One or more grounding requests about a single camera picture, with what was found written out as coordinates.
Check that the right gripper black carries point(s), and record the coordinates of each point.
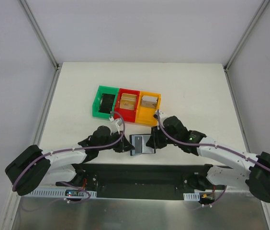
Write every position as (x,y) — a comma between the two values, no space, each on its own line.
(155,138)

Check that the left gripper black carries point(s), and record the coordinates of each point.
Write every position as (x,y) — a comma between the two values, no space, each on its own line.
(122,144)

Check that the black leather card holder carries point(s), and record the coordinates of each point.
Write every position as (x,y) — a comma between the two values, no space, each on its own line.
(145,150)

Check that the dark grey credit card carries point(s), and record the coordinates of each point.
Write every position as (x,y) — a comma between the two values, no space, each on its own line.
(138,141)

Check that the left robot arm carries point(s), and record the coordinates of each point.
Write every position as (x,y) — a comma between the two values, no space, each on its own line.
(35,167)

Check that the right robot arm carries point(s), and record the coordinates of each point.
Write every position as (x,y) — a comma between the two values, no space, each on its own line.
(248,171)

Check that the white cards in orange bin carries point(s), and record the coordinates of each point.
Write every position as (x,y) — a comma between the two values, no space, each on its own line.
(149,101)

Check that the wooden cards in red bin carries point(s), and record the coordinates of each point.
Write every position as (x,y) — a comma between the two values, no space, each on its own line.
(127,101)

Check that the orange plastic bin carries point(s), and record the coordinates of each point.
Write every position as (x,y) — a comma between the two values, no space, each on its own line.
(145,115)

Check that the red plastic bin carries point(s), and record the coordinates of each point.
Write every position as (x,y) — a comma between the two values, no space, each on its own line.
(128,115)

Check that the green plastic bin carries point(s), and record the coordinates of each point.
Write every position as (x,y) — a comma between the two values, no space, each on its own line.
(104,101)

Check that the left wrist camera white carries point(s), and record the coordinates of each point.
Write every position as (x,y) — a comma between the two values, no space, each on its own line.
(117,125)

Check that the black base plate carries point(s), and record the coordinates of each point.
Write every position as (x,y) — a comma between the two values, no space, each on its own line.
(133,181)

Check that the right white cable duct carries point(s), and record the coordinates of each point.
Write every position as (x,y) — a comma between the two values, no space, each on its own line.
(191,196)

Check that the white cable duct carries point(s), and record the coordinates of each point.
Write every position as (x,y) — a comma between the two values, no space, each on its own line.
(191,196)
(61,193)

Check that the left white cable duct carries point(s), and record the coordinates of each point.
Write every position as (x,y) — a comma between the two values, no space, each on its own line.
(61,193)

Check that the right aluminium frame post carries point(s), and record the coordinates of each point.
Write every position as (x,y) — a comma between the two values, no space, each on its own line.
(246,34)

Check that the aluminium frame post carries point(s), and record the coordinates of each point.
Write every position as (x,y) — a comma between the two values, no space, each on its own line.
(38,32)
(246,34)

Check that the left aluminium frame post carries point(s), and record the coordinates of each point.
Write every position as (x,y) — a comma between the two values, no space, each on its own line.
(38,32)

